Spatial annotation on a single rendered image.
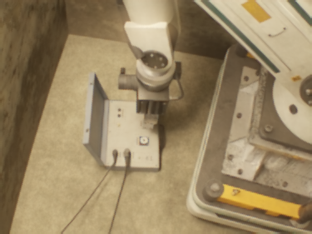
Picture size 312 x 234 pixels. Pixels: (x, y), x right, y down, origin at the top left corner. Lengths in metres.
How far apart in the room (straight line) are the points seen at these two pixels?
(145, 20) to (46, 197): 1.08
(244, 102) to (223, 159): 0.31
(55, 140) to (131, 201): 0.52
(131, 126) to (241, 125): 0.59
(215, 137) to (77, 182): 0.73
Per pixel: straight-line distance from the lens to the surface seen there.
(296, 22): 1.05
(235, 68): 2.06
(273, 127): 1.58
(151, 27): 1.35
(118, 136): 2.07
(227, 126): 1.87
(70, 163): 2.08
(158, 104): 1.71
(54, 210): 2.01
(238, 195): 1.68
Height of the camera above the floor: 1.93
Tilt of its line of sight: 61 degrees down
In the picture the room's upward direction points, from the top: 10 degrees clockwise
